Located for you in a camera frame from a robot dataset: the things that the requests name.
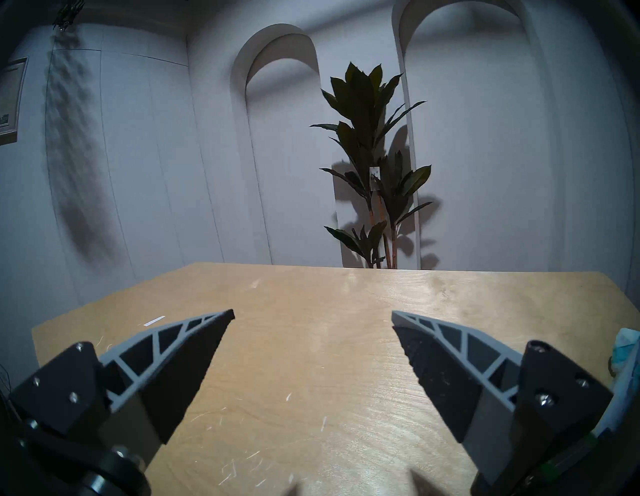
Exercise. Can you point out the framed wall picture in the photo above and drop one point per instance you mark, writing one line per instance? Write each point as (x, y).
(10, 100)

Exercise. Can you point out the white pale blue packet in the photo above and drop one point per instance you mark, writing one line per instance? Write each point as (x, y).
(620, 400)

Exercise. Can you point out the white plant tag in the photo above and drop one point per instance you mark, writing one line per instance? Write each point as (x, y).
(374, 174)

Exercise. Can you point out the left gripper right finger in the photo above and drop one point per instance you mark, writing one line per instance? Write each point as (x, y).
(445, 380)

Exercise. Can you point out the white tape strip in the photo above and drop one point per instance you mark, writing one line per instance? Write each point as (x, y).
(154, 321)

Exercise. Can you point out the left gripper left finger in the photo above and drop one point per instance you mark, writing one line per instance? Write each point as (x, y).
(170, 380)

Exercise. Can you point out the tall dark green plant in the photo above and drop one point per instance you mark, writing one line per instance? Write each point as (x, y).
(360, 95)

